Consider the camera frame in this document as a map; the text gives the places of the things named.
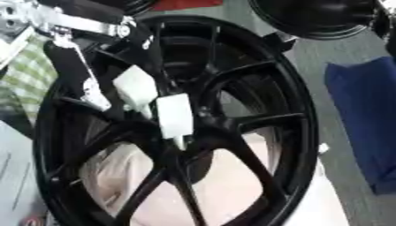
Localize black spoked wheel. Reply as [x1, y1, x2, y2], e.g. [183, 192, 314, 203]
[31, 14, 322, 226]

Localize black round wheel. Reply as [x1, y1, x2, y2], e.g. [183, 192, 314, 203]
[246, 0, 384, 41]

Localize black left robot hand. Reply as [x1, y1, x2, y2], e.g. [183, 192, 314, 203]
[29, 0, 164, 113]

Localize white padded support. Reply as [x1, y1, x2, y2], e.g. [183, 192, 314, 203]
[75, 132, 353, 226]

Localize blue cloth bag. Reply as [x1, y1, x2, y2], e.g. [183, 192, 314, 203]
[323, 56, 396, 196]

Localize red object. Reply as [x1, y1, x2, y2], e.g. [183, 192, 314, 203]
[149, 0, 225, 11]

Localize white pin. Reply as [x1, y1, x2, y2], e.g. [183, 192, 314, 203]
[111, 64, 160, 119]
[155, 93, 197, 150]

